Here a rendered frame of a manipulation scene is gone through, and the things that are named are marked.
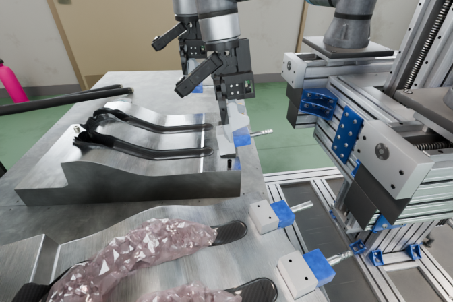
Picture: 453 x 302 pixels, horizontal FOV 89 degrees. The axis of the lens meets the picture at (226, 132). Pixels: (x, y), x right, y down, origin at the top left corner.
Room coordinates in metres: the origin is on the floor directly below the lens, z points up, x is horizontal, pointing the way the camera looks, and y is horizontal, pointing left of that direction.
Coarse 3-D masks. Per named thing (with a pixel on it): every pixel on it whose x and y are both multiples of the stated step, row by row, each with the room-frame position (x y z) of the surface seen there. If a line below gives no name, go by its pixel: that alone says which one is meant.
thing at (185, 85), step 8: (208, 56) 0.48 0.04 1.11; (216, 56) 0.44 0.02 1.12; (200, 64) 0.46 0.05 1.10; (208, 64) 0.44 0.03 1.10; (216, 64) 0.44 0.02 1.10; (192, 72) 0.44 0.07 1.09; (200, 72) 0.43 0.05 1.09; (208, 72) 0.43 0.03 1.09; (184, 80) 0.43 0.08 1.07; (192, 80) 0.43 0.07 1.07; (200, 80) 0.43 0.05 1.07; (176, 88) 0.43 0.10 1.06; (184, 88) 0.43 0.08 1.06; (192, 88) 0.43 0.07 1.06; (184, 96) 0.43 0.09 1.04
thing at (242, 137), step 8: (216, 128) 0.46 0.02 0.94; (216, 136) 0.42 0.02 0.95; (232, 136) 0.42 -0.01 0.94; (240, 136) 0.42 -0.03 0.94; (248, 136) 0.42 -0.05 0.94; (256, 136) 0.44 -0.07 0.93; (224, 144) 0.42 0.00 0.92; (232, 144) 0.42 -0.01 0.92; (240, 144) 0.42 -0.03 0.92; (248, 144) 0.42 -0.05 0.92; (224, 152) 0.41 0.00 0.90; (232, 152) 0.41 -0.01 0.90
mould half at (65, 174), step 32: (96, 128) 0.47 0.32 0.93; (128, 128) 0.49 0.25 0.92; (64, 160) 0.35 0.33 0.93; (96, 160) 0.36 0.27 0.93; (128, 160) 0.38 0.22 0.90; (160, 160) 0.41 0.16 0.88; (192, 160) 0.40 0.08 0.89; (224, 160) 0.40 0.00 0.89; (32, 192) 0.34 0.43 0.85; (64, 192) 0.35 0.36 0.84; (96, 192) 0.35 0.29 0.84; (128, 192) 0.35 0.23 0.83; (160, 192) 0.36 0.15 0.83; (192, 192) 0.36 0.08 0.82; (224, 192) 0.37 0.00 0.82
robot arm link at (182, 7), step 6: (174, 0) 0.69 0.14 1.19; (180, 0) 0.68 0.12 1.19; (186, 0) 0.68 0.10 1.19; (192, 0) 0.69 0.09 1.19; (174, 6) 0.70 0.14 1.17; (180, 6) 0.68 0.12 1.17; (186, 6) 0.68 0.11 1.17; (192, 6) 0.69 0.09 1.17; (174, 12) 0.70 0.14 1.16; (180, 12) 0.69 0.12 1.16; (186, 12) 0.68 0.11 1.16; (192, 12) 0.69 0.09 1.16
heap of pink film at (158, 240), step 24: (120, 240) 0.19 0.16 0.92; (144, 240) 0.19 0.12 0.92; (168, 240) 0.19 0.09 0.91; (192, 240) 0.20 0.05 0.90; (96, 264) 0.16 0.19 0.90; (120, 264) 0.16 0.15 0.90; (144, 264) 0.16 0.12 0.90; (72, 288) 0.13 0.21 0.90; (96, 288) 0.14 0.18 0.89; (192, 288) 0.13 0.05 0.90
